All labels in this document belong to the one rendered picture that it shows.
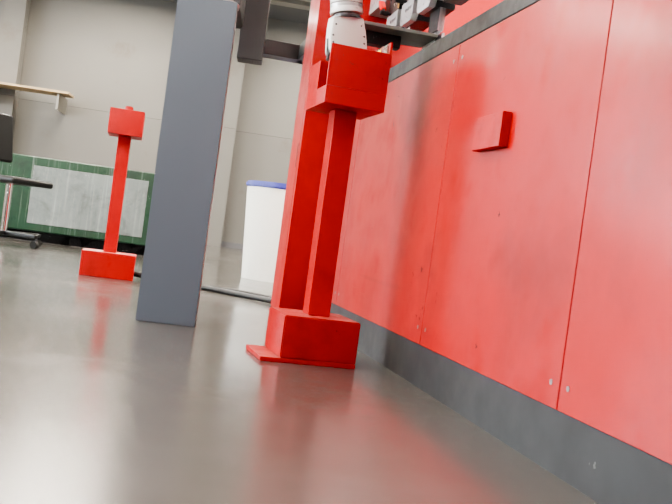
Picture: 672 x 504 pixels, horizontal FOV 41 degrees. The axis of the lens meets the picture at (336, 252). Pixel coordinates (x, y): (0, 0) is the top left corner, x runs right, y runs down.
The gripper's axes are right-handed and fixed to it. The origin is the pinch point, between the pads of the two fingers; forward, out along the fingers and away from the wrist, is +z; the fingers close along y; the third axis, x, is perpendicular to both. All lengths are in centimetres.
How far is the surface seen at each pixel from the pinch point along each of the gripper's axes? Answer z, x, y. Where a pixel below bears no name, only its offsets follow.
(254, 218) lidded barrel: 29, -339, -45
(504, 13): -6, 49, -20
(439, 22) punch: -27, -42, -44
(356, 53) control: -5.2, 5.1, -1.0
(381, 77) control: 0.5, 5.0, -7.7
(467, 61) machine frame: 0.3, 29.2, -20.2
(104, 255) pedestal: 49, -213, 52
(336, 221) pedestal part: 36.9, -3.4, 1.7
